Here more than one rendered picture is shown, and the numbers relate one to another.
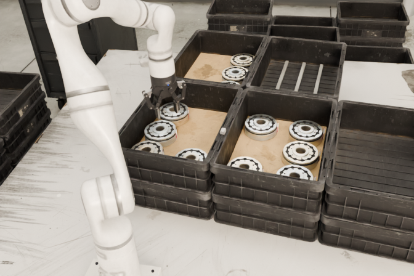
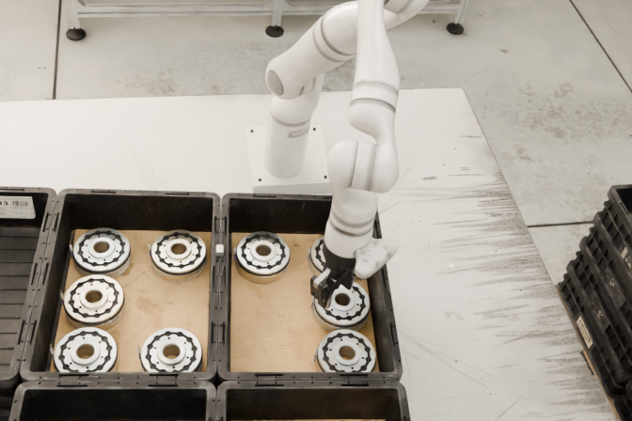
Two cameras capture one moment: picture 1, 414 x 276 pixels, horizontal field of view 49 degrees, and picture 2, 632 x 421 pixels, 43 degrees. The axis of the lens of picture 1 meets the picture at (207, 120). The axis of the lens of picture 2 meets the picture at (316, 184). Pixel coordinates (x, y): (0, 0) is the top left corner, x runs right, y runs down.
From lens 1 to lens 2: 1.93 m
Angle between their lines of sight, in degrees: 94
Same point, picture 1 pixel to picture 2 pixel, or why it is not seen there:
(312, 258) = not seen: hidden behind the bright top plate
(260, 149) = (163, 318)
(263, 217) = not seen: hidden behind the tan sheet
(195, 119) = (303, 368)
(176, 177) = (270, 224)
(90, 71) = (340, 8)
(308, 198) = (81, 211)
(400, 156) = not seen: outside the picture
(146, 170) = (317, 222)
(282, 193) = (117, 212)
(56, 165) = (502, 314)
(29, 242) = (427, 201)
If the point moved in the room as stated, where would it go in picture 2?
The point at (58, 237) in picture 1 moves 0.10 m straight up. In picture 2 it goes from (400, 212) to (408, 183)
